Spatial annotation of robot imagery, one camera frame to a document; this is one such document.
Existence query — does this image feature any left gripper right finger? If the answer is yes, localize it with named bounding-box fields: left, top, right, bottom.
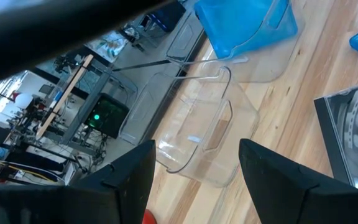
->
left=239, top=138, right=358, bottom=224

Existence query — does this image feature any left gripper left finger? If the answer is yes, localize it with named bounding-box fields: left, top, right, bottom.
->
left=0, top=139, right=157, bottom=224

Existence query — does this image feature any black jewel case clear lid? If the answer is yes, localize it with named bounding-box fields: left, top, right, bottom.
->
left=313, top=80, right=358, bottom=191

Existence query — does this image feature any red desk lamp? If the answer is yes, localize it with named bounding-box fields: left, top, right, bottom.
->
left=141, top=208, right=158, bottom=224

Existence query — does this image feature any black computer tower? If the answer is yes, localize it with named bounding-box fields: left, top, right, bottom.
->
left=84, top=92, right=130, bottom=139

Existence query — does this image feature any clear plastic bin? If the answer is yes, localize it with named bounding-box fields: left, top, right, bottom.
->
left=119, top=65, right=260, bottom=188
left=165, top=0, right=306, bottom=84

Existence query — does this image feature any wooden plank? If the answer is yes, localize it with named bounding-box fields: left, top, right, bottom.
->
left=35, top=54, right=94, bottom=141

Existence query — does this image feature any white ball lamp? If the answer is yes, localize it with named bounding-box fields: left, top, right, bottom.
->
left=13, top=93, right=34, bottom=110

